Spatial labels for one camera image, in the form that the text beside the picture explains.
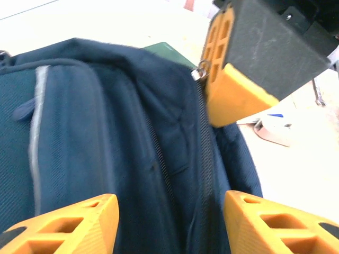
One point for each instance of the navy blue backpack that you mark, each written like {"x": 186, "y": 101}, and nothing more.
{"x": 92, "y": 132}

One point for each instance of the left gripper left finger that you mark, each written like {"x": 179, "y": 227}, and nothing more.
{"x": 66, "y": 230}

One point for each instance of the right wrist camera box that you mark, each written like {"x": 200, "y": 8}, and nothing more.
{"x": 334, "y": 58}

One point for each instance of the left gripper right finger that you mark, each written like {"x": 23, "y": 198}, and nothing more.
{"x": 265, "y": 227}

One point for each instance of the green pencil case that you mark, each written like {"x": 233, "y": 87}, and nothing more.
{"x": 169, "y": 53}

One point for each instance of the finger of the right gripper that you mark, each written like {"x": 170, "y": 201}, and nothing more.
{"x": 238, "y": 100}

